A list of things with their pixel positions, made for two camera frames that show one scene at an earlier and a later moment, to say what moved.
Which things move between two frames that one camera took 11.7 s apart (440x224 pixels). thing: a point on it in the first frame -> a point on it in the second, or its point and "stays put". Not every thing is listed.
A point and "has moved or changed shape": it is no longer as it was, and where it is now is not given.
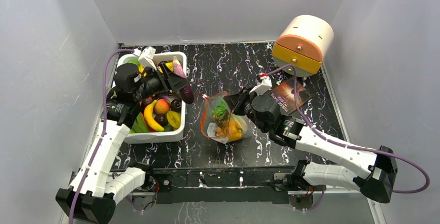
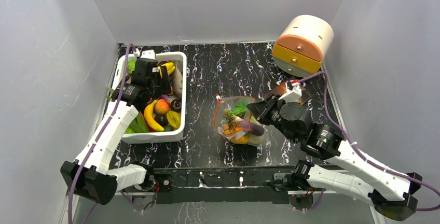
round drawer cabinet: [304, 41] stays put
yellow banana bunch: [169, 65] stays put
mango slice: [174, 119] stays put
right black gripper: [242, 99] -> [260, 109]
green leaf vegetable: [139, 125] stays put
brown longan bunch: [222, 126] -> [231, 125]
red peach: [161, 106] stays put
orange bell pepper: [235, 130] -> [243, 140]
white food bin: [173, 137] stays put
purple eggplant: [187, 93] -> [255, 129]
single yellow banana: [149, 118] stays put
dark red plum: [176, 105] stays put
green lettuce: [221, 110] has moved or changed shape
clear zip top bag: [219, 123] has moved or changed shape
